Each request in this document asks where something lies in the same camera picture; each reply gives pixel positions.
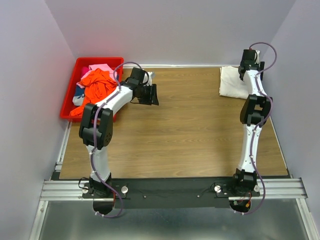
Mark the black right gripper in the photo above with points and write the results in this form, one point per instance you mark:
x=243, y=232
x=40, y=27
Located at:
x=260, y=68

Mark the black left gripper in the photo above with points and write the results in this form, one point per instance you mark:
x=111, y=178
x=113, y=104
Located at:
x=152, y=98

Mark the white t shirt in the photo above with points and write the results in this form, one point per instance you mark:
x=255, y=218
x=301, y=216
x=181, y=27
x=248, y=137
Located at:
x=231, y=85

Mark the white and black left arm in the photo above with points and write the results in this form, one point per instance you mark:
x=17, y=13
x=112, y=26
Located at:
x=96, y=127

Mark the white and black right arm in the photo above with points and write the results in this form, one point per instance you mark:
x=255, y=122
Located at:
x=253, y=116

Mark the red plastic bin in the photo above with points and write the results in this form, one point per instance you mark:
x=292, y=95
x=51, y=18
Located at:
x=76, y=74

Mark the orange t shirt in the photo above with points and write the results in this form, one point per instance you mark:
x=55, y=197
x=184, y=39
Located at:
x=93, y=94

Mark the blue and white garment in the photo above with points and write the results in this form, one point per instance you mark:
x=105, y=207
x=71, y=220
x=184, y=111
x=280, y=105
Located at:
x=79, y=95

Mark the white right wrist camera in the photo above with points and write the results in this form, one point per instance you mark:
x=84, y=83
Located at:
x=257, y=55

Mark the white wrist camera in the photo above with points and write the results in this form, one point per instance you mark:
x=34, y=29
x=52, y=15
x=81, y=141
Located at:
x=257, y=55
x=148, y=78

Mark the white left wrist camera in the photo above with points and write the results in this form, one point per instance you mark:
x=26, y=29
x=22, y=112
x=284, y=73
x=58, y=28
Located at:
x=148, y=78

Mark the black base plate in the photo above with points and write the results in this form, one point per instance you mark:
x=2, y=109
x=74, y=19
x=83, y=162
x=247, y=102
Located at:
x=172, y=193

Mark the aluminium frame rail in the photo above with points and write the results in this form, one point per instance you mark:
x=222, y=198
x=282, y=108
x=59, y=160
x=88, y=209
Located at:
x=54, y=189

